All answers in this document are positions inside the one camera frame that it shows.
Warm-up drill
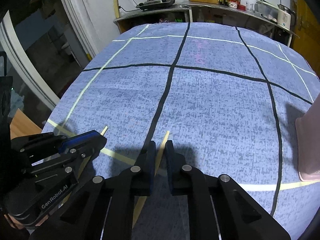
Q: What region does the light wooden chopstick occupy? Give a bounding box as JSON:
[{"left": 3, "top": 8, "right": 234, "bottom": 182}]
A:
[
  {"left": 132, "top": 130, "right": 171, "bottom": 229},
  {"left": 60, "top": 126, "right": 108, "bottom": 206}
]

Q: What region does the metal kitchen shelf table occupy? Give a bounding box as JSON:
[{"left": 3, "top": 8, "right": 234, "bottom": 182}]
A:
[{"left": 180, "top": 1, "right": 299, "bottom": 47}]

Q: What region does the person's left hand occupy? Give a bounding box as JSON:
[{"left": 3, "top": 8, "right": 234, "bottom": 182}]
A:
[{"left": 4, "top": 214, "right": 50, "bottom": 230}]

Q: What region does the blue checked tablecloth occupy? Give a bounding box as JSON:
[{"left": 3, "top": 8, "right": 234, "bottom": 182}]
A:
[{"left": 43, "top": 23, "right": 319, "bottom": 239}]

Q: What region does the pink plastic utensil holder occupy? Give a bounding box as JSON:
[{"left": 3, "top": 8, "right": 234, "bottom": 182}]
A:
[{"left": 295, "top": 101, "right": 319, "bottom": 181}]

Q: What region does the yellow power strip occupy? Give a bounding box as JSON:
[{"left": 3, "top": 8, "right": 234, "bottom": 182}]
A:
[{"left": 113, "top": 0, "right": 120, "bottom": 18}]

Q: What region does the black induction cooker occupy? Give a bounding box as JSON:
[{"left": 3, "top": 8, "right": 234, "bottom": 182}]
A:
[{"left": 136, "top": 0, "right": 176, "bottom": 11}]

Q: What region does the red lidded jar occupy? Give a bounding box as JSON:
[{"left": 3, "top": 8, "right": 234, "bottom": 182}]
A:
[{"left": 227, "top": 0, "right": 238, "bottom": 8}]

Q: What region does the wooden door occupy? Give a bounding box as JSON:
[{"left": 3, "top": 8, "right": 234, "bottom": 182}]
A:
[{"left": 291, "top": 0, "right": 319, "bottom": 76}]

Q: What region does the white electric kettle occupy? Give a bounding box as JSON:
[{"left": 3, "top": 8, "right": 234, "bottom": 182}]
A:
[{"left": 277, "top": 4, "right": 297, "bottom": 30}]

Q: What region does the clear storage box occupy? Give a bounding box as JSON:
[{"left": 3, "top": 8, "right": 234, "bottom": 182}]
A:
[{"left": 254, "top": 0, "right": 279, "bottom": 23}]

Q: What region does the glass cup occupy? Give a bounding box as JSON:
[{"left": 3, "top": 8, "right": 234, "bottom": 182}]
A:
[{"left": 246, "top": 2, "right": 254, "bottom": 12}]

